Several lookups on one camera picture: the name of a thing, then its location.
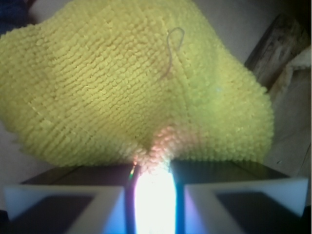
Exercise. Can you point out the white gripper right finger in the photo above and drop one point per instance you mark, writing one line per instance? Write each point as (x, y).
(238, 198)

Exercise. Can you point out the yellow microfiber cloth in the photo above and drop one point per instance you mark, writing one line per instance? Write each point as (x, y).
(126, 92)

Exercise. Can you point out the small driftwood piece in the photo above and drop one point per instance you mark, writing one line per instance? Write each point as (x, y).
(284, 39)

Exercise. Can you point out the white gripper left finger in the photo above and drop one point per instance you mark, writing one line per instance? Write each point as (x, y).
(73, 200)

